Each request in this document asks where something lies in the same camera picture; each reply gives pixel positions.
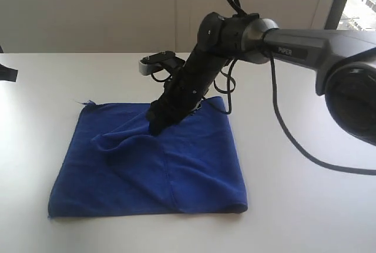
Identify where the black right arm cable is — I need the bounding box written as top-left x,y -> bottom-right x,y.
151,0 -> 376,176

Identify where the blue towel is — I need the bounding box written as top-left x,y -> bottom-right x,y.
48,97 -> 248,218

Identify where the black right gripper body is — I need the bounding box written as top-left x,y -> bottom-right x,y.
156,45 -> 229,115

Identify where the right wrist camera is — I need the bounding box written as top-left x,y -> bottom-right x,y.
139,51 -> 185,76

